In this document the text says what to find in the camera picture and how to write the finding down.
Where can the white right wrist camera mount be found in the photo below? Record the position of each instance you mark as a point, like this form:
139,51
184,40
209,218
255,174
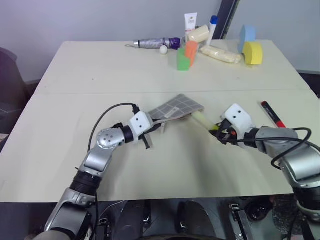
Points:
237,116

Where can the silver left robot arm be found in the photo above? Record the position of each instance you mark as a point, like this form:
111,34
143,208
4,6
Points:
105,141

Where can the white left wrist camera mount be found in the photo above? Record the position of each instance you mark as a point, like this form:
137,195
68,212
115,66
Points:
140,123

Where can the yellow highlighter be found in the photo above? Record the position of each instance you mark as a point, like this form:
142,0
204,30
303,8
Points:
203,120

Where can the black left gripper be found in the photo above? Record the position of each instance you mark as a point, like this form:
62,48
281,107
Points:
150,132

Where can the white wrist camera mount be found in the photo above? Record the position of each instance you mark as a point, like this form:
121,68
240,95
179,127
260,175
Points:
140,123
237,116

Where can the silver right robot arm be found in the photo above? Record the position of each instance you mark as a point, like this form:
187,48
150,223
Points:
297,165

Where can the dark upright post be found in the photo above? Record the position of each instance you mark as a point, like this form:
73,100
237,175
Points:
228,17

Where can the small white ball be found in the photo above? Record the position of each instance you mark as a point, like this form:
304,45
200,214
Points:
163,49

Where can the beige bagged bread loaf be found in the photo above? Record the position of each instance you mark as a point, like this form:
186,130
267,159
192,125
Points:
221,55

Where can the beige foam bread loaf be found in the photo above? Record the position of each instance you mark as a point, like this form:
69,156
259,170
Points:
198,33

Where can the orange foam sponge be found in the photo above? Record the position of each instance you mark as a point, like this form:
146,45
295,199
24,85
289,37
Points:
191,50

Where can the dark rounded robot foot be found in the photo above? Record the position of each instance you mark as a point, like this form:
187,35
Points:
193,220
133,220

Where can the grey grid pouch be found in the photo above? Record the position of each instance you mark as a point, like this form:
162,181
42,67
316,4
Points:
178,107

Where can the red and black marker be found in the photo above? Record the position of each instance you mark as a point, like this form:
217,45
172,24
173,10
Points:
272,113

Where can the yellow foam sponge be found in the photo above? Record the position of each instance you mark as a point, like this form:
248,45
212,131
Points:
253,53

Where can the blue foam sponge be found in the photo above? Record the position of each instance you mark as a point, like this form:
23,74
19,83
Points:
247,35

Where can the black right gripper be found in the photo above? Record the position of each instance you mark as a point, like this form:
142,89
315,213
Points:
228,133

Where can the white bottle with blue cap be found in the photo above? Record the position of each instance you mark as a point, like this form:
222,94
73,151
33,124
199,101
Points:
212,31

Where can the green foam sponge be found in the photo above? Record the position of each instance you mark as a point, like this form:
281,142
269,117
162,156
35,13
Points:
182,61

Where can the white cream tube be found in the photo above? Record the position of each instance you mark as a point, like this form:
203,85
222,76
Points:
191,23

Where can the folded grey purple umbrella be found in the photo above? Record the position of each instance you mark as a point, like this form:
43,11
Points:
155,43

